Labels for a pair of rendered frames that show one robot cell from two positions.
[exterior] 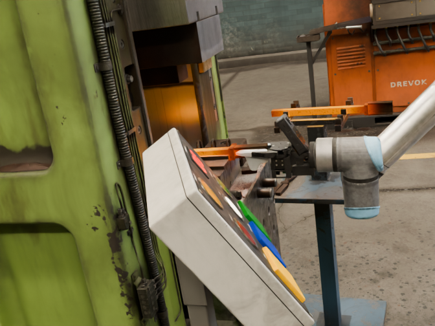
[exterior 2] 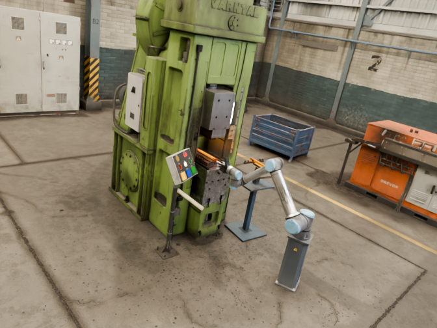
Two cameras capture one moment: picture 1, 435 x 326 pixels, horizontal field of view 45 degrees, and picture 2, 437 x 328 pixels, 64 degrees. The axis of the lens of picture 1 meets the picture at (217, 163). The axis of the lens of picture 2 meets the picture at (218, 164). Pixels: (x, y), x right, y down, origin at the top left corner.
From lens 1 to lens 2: 278 cm
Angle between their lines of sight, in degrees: 26
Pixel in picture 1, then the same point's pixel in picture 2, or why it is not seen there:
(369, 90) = (370, 177)
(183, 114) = (220, 147)
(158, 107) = (216, 142)
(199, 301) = not seen: hidden behind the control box
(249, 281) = (174, 172)
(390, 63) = (384, 170)
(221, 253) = (172, 166)
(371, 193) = (233, 183)
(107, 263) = not seen: hidden behind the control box
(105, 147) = (181, 146)
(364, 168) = (233, 176)
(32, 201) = (168, 149)
